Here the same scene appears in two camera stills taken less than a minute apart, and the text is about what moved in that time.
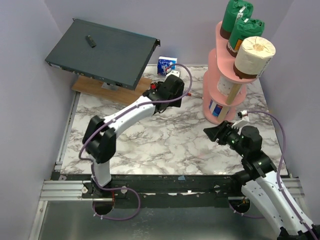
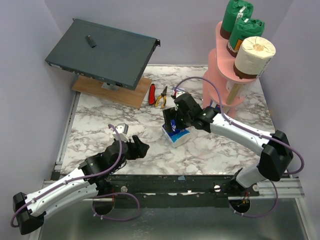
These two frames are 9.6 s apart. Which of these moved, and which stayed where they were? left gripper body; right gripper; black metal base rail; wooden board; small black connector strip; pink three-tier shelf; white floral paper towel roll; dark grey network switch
Moved: left gripper body; white floral paper towel roll; right gripper
Stayed: small black connector strip; wooden board; dark grey network switch; black metal base rail; pink three-tier shelf
